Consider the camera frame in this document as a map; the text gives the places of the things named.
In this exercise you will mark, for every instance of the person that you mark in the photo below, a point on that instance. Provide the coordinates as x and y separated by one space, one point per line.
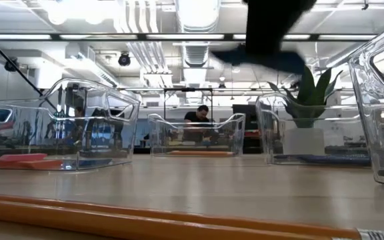
78 120
197 118

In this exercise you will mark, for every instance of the black background monitor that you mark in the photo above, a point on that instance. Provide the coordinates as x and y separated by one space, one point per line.
245 116

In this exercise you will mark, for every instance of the green plant in white pot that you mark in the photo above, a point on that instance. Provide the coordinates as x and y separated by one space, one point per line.
312 90

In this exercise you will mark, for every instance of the tall clear plastic bin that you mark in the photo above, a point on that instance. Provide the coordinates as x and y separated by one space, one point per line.
378 133

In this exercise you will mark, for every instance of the black ceiling-hung camera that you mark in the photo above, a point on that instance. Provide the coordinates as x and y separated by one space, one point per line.
11 65
124 60

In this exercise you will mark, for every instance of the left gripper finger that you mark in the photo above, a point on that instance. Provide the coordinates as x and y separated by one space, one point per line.
268 26

